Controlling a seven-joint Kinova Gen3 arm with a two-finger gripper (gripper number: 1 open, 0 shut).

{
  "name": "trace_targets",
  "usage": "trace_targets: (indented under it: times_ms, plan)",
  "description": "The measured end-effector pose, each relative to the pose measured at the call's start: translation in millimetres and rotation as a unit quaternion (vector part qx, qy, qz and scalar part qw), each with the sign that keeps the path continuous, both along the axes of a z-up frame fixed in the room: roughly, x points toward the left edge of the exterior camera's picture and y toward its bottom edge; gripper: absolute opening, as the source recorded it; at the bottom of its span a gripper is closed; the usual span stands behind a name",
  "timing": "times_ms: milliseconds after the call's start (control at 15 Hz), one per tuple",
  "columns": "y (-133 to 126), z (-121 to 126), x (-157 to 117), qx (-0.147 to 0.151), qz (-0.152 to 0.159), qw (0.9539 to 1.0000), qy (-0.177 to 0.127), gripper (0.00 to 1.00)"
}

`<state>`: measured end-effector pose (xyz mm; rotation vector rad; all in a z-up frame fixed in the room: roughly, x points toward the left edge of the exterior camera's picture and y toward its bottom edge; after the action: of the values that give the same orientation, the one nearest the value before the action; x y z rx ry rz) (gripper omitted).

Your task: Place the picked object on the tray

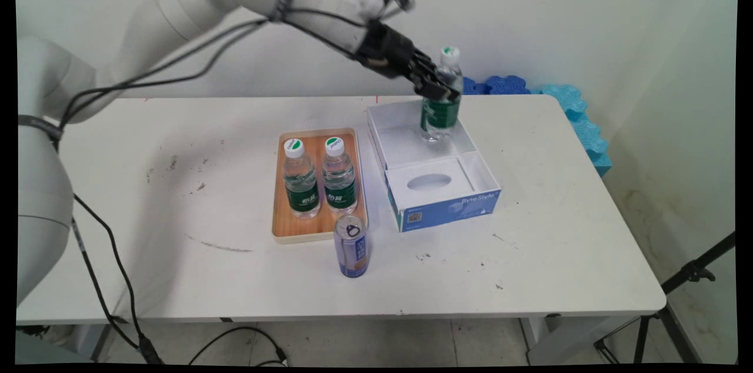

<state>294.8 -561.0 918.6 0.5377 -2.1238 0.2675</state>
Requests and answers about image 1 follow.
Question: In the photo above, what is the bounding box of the wooden tray white rim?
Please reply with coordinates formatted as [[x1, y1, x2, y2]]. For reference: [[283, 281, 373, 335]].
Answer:
[[272, 128, 369, 244]]

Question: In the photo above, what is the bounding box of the light blue foam piece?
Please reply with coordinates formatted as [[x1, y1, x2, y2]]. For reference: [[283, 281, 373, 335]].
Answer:
[[532, 84, 612, 178]]

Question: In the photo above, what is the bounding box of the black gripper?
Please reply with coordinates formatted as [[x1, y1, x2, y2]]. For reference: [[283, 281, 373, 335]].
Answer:
[[353, 22, 461, 102]]

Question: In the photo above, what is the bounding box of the grey metal table leg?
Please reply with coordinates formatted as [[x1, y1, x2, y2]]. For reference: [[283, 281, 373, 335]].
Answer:
[[88, 320, 121, 363]]

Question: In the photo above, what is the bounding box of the white table leg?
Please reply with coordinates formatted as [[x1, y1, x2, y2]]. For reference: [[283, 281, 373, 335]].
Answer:
[[521, 317, 643, 365]]

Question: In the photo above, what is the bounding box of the black hanging cable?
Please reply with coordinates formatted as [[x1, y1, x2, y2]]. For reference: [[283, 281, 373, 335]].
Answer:
[[71, 194, 164, 364]]

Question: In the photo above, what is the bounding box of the black floor cable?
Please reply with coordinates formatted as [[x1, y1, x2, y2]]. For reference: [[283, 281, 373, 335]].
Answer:
[[188, 326, 290, 367]]

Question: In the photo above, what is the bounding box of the blue drink can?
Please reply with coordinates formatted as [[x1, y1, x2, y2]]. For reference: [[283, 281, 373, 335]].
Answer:
[[334, 214, 370, 278]]

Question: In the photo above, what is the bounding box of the black tripod stand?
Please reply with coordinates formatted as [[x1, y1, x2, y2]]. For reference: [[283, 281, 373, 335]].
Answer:
[[593, 232, 737, 365]]

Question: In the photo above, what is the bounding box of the white blue cardboard box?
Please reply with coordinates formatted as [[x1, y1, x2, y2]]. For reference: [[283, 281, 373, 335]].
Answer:
[[367, 99, 502, 233]]

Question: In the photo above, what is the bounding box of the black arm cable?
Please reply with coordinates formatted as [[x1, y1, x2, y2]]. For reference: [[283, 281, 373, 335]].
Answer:
[[56, 17, 368, 129], [56, 7, 377, 126]]

